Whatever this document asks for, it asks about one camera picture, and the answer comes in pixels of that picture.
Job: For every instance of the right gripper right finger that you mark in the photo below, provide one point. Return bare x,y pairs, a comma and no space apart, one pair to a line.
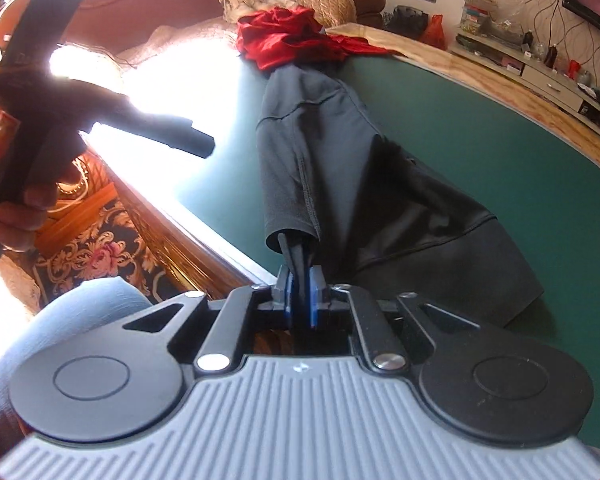
324,308

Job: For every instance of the person's left hand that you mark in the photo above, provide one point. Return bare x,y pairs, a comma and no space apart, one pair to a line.
20,221

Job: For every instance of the orange plastic bag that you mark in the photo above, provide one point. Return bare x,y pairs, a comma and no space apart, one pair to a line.
433,34

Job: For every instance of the black bag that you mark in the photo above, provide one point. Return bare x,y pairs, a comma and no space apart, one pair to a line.
406,21

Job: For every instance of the white TV cabinet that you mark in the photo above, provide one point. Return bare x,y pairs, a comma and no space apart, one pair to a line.
529,72

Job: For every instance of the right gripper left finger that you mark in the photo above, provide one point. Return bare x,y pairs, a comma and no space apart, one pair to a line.
275,308

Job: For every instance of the red garment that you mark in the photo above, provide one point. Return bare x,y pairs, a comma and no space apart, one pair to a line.
277,37

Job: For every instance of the black leggings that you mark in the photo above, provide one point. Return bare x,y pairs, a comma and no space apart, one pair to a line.
340,195

